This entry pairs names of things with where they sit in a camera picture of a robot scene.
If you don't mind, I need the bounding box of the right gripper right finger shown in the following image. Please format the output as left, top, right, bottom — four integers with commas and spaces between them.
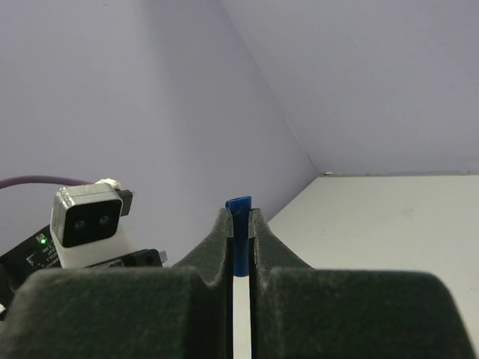
248, 209, 476, 358

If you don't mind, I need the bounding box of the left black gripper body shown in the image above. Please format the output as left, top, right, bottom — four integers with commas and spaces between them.
1, 227, 168, 310

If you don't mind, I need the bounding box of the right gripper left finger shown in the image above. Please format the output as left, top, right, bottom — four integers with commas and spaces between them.
1, 209, 233, 358

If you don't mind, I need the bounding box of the blue pen cap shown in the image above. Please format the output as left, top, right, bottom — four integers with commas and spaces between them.
225, 196, 251, 277

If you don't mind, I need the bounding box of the blue pen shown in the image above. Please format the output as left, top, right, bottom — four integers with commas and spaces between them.
233, 277, 251, 359

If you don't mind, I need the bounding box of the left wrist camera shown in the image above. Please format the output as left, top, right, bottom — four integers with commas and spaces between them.
49, 179, 138, 269

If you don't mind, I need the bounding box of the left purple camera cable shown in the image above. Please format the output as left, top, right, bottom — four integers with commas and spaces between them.
0, 175, 94, 190

